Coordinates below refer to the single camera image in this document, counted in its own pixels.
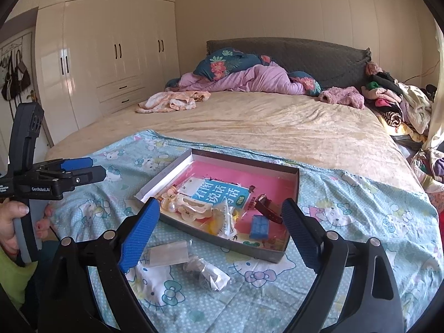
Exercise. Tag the clear plastic bag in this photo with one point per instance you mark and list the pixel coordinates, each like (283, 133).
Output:
(174, 253)

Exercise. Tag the cream curtain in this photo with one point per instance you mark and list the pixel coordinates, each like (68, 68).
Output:
(435, 136)

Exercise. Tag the cream white wardrobe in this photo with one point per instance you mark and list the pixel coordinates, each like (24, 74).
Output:
(95, 57)

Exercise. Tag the earring card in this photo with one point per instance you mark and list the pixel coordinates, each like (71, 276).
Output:
(190, 186)

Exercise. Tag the beige bed cover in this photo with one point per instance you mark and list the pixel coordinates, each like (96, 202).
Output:
(299, 128)

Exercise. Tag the fuzzy pink garment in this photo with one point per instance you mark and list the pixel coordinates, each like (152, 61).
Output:
(348, 96)

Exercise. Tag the orange spiral hair clip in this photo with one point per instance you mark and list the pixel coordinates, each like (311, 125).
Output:
(168, 193)

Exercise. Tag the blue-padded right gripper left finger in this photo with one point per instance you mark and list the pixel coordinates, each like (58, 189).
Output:
(69, 301)

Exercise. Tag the yellow rings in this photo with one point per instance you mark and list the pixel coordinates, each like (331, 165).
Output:
(216, 225)

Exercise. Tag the pink purple duvet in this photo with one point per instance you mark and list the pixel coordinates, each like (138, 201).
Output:
(259, 78)

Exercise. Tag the hanging handbags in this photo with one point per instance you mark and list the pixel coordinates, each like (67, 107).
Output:
(17, 77)

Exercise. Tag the peach white garment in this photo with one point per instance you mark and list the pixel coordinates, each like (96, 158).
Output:
(168, 101)

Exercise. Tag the dark shallow cardboard box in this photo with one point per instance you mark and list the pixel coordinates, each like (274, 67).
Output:
(222, 208)

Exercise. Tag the bag dark jewelry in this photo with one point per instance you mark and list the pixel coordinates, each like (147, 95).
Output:
(209, 276)

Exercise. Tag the Hello Kitty teal bedsheet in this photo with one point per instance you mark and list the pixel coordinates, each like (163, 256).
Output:
(262, 295)

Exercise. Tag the clothes heap by window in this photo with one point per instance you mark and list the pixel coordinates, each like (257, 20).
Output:
(428, 168)

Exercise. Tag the dark grey headboard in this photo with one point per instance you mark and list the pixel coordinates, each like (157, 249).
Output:
(332, 65)

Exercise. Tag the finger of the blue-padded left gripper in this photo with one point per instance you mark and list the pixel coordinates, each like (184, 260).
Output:
(66, 181)
(68, 164)

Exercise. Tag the cream white hair claw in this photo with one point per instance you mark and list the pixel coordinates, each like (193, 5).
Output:
(191, 209)

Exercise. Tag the green fleece garment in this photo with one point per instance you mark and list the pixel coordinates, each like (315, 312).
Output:
(14, 279)

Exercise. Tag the small blue box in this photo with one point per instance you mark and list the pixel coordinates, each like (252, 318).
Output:
(259, 228)

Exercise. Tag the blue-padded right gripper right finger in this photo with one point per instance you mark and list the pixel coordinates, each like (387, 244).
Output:
(372, 303)

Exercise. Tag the pink book blue label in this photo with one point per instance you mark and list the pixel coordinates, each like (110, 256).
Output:
(239, 190)

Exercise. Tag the pile of mixed clothes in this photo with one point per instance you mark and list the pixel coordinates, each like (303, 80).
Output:
(403, 109)

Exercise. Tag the cream pearl hair clip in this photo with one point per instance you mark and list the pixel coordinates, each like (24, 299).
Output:
(169, 204)

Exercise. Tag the floral dark blue pillow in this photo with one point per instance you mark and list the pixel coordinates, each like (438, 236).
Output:
(226, 61)

